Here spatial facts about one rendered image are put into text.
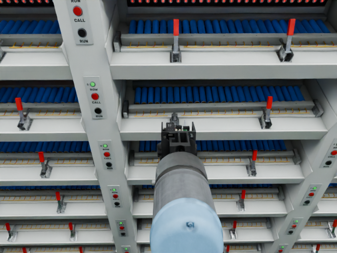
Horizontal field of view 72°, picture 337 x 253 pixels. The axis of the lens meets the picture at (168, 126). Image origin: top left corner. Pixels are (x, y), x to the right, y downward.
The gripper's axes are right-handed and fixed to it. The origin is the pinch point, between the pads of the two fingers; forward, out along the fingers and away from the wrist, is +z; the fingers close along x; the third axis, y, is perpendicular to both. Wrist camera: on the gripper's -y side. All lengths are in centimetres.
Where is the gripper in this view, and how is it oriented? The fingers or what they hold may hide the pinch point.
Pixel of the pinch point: (175, 133)
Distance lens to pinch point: 62.1
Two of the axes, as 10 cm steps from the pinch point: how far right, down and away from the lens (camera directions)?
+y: 0.0, -9.1, -4.1
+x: -10.0, 0.1, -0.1
